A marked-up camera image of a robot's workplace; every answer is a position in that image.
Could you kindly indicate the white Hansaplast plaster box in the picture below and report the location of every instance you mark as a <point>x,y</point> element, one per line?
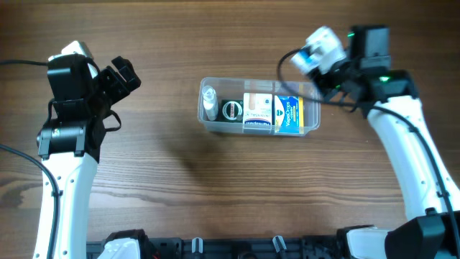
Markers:
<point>257,116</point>

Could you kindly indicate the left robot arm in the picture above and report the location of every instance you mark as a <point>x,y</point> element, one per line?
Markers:
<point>69,146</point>

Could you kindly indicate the blue yellow VapoDrops box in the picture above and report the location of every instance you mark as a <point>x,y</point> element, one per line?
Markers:
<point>288,114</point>

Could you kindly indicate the clear plastic container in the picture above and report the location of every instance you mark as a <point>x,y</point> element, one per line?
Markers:
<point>235,88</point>

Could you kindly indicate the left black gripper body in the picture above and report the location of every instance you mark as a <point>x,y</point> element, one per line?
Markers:
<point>110,88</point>

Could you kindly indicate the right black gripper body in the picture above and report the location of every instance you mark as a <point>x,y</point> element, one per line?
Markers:
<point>330,85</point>

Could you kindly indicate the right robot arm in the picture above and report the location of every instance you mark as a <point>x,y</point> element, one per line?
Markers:
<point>390,101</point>

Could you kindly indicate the green Zam-Buk ointment box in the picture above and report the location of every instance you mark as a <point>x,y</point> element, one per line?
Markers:
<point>231,111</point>

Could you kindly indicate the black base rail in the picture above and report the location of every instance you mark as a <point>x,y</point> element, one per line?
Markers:
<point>310,246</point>

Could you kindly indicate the white blue Panadol box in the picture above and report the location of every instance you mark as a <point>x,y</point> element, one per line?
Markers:
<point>322,50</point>

